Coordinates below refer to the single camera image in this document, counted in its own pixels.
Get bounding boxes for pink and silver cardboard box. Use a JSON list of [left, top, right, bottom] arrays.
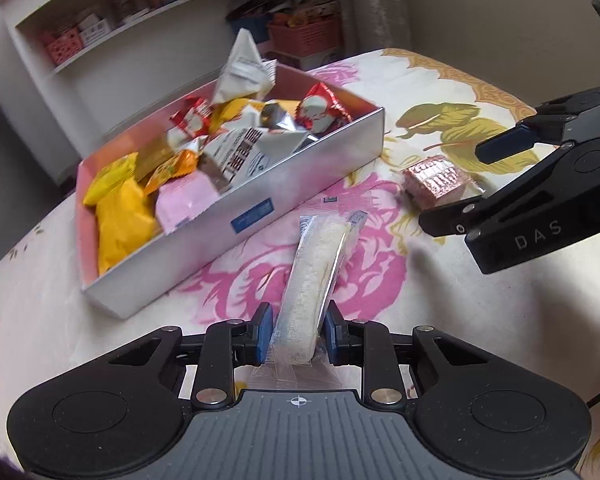
[[75, 62, 386, 320]]

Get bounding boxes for orange chips packet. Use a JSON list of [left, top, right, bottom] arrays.
[[144, 149, 202, 196]]

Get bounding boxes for white labelled box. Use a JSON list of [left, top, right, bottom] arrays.
[[77, 17, 109, 44]]

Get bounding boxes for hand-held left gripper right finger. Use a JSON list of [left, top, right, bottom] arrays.
[[324, 301, 492, 407]]

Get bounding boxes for small pink perforated basket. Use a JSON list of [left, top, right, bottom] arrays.
[[45, 30, 84, 64]]

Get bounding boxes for patterned curtain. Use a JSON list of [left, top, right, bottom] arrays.
[[337, 0, 407, 57]]

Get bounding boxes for red and white snack packet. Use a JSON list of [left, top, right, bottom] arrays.
[[296, 81, 353, 135]]

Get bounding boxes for plain orange-yellow snack packet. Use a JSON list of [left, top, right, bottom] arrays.
[[96, 180, 163, 276]]

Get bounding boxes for small pink foil packet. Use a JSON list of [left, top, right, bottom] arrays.
[[402, 156, 483, 209]]

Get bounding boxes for large pink basket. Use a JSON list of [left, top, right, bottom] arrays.
[[267, 20, 344, 57]]

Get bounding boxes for clear packet with white cracker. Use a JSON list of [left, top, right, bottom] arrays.
[[250, 210, 368, 391]]

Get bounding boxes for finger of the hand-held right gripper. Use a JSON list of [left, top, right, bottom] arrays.
[[419, 198, 487, 239], [475, 105, 581, 164]]

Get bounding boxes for bright yellow snack packet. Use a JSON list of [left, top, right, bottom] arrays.
[[82, 154, 142, 207]]

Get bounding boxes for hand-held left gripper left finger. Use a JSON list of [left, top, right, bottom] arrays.
[[105, 302, 274, 409]]

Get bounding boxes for small brown chocolate packet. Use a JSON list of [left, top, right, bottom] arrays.
[[260, 101, 312, 133]]

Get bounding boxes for blue box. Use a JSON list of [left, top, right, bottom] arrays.
[[230, 15, 271, 44]]

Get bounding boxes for white bookshelf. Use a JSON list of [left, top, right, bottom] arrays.
[[0, 0, 342, 183]]

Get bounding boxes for pink snack packet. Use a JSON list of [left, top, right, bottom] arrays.
[[154, 171, 220, 236]]

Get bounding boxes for gold bar snack packet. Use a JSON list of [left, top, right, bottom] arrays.
[[134, 136, 178, 182]]

